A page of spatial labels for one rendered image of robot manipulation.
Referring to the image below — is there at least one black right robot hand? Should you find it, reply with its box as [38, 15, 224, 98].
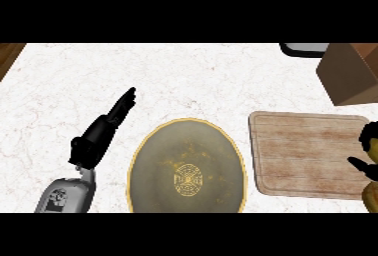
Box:
[345, 120, 378, 183]

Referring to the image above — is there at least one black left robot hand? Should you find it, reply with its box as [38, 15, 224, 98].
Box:
[66, 86, 138, 171]

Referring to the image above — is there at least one pale wooden cutting board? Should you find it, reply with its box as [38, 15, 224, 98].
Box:
[246, 110, 373, 201]

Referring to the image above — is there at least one brown cardboard box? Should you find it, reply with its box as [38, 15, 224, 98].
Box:
[314, 42, 378, 107]

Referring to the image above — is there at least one olive plate with gold rim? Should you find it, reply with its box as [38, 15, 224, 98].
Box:
[125, 117, 248, 214]

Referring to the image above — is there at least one black and grey appliance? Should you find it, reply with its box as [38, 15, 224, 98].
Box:
[277, 42, 330, 59]

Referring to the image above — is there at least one brown wooden cabinet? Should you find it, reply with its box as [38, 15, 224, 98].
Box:
[0, 42, 26, 83]

